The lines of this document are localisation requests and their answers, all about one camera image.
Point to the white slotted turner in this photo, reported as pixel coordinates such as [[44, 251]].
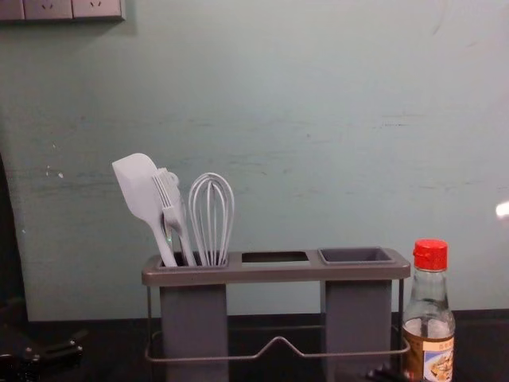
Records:
[[171, 199]]

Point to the white whisk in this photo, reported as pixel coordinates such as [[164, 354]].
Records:
[[199, 207]]

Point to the grey wall socket panel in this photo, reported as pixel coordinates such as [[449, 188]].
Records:
[[59, 8]]

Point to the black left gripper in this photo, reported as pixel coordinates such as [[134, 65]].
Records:
[[11, 368]]

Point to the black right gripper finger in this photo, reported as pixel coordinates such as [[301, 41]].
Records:
[[383, 374]]

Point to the black table cloth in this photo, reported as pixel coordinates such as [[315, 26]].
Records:
[[111, 342]]

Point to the glass bottle with red cap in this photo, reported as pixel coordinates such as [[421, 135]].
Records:
[[428, 318]]

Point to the grey plastic utensil bin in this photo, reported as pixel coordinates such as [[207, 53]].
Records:
[[358, 318], [193, 318]]

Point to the white silicone spatula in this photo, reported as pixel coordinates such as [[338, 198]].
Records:
[[133, 179]]

